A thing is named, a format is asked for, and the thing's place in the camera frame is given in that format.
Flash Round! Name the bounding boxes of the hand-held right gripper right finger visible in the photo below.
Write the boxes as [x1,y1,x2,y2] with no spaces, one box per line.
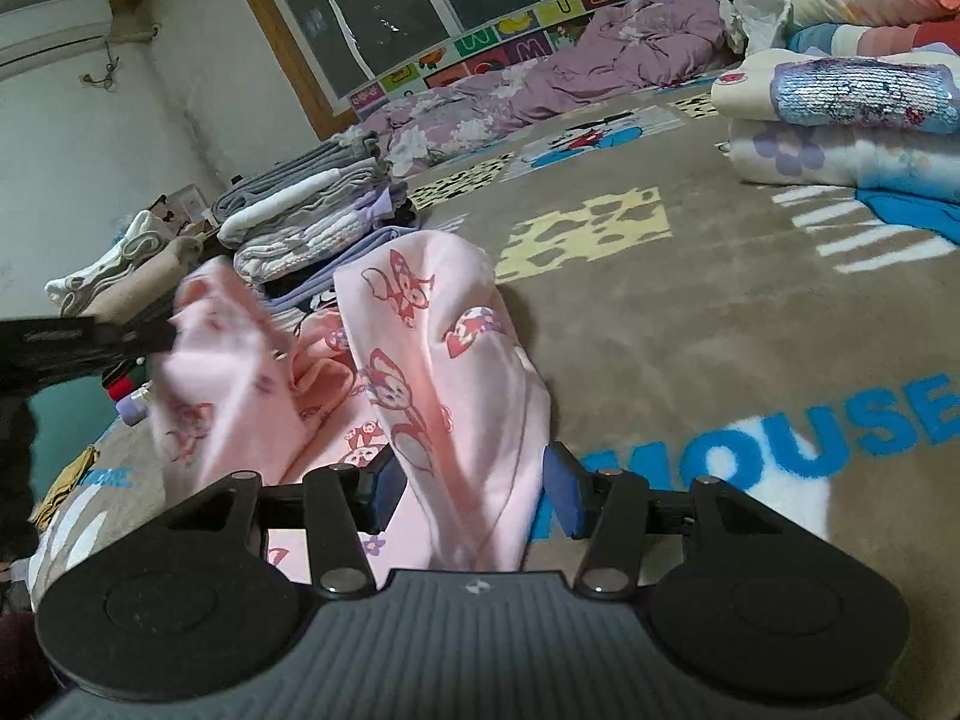
[541,442,785,601]

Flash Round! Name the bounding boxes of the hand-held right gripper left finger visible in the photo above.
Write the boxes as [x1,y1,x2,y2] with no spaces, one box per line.
[161,450,410,599]

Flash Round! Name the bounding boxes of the colourful alphabet wall border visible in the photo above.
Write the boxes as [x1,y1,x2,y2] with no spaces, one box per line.
[349,0,740,117]

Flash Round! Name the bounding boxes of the stack of folded clothes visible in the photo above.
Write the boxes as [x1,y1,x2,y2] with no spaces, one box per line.
[211,131,421,308]

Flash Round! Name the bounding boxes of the beige and white folded clothes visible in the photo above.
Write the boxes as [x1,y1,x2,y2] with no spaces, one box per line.
[43,210,211,320]

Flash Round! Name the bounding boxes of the person's maroon trouser leg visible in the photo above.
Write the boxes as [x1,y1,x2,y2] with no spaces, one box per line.
[0,611,57,720]

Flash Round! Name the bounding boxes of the white sequined folded garment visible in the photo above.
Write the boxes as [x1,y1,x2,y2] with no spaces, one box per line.
[711,49,960,137]

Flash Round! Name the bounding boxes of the white air conditioner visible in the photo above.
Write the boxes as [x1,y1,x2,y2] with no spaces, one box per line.
[0,0,121,80]

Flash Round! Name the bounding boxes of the yellow cloth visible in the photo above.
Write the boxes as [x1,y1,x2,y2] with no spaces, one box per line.
[30,446,100,530]

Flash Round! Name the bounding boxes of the purple floral duvet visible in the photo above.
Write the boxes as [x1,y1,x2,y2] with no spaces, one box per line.
[358,0,740,166]

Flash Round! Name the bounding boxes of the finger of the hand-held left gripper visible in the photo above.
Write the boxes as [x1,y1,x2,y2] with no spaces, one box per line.
[91,321,181,362]

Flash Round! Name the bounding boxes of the pink fox print pajama top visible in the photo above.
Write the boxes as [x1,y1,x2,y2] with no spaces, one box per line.
[150,231,554,587]

